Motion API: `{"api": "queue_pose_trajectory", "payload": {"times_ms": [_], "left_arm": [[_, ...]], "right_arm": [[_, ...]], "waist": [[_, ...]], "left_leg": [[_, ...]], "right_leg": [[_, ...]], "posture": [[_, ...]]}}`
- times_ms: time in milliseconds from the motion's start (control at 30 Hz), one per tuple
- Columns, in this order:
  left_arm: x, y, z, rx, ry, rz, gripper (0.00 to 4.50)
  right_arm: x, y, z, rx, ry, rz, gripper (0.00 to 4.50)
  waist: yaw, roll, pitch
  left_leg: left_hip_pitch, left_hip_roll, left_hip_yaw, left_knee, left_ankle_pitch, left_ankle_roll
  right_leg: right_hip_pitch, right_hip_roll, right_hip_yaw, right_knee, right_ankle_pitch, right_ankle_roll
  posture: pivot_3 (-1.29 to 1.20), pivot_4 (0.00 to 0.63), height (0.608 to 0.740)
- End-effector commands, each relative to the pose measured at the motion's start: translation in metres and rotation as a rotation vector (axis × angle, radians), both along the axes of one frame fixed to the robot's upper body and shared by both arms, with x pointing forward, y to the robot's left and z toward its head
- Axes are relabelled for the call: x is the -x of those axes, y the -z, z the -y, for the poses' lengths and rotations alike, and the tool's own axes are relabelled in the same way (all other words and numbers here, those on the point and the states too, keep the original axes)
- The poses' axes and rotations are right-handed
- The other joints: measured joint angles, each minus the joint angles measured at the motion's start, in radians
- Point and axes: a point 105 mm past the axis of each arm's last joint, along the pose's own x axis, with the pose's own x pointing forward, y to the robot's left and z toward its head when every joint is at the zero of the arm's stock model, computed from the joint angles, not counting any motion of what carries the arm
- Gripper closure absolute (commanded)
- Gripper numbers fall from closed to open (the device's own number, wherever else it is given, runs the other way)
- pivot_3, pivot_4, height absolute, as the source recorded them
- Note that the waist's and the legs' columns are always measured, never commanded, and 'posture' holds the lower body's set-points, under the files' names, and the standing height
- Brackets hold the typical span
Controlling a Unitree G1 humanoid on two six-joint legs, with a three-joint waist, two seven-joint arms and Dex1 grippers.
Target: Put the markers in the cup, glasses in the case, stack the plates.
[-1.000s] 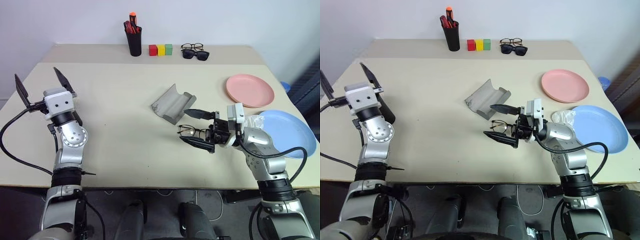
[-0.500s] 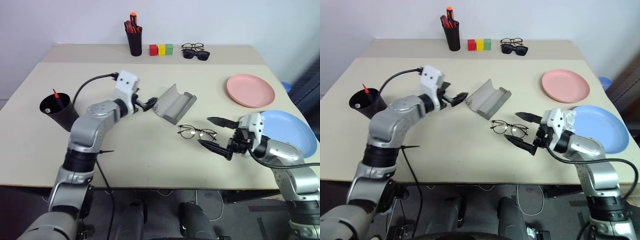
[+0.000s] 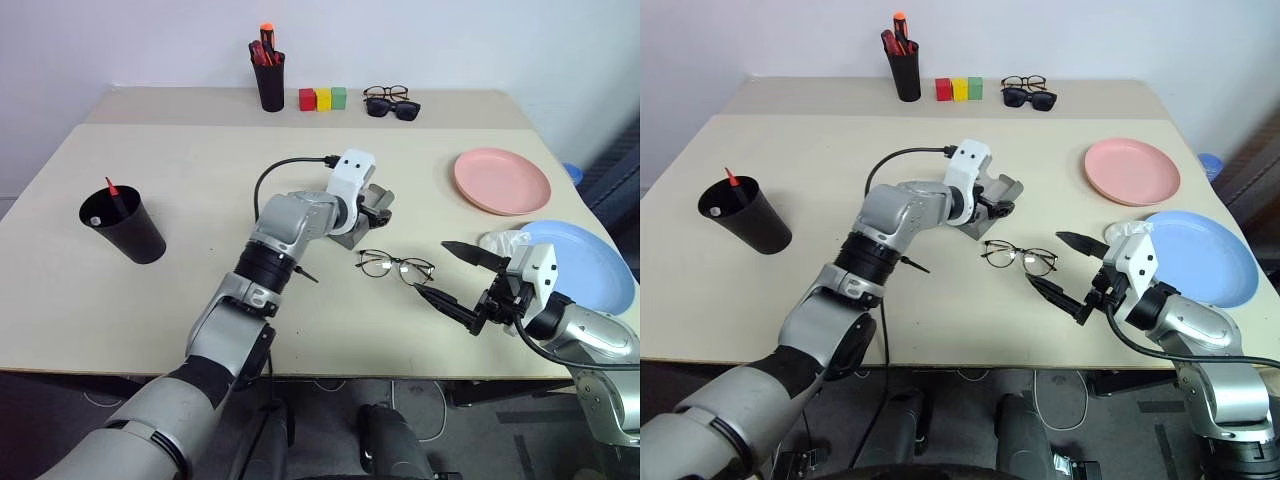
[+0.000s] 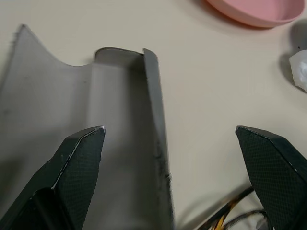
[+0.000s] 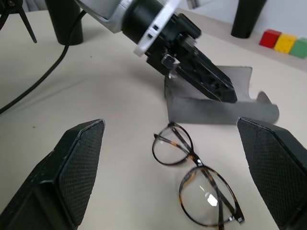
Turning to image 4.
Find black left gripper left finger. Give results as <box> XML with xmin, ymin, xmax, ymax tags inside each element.
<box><xmin>0</xmin><ymin>125</ymin><xmax>106</xmax><ymax>230</ymax></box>

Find tortoiseshell glasses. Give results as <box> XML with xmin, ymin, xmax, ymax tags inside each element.
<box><xmin>197</xmin><ymin>186</ymin><xmax>275</xmax><ymax>230</ymax></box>

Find pink plate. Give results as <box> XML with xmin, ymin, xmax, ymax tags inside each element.
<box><xmin>203</xmin><ymin>0</ymin><xmax>305</xmax><ymax>28</ymax></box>

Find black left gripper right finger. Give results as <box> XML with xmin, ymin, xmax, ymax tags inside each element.
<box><xmin>235</xmin><ymin>125</ymin><xmax>307</xmax><ymax>230</ymax></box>

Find grey open glasses case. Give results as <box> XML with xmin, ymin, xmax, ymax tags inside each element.
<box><xmin>0</xmin><ymin>23</ymin><xmax>175</xmax><ymax>230</ymax></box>

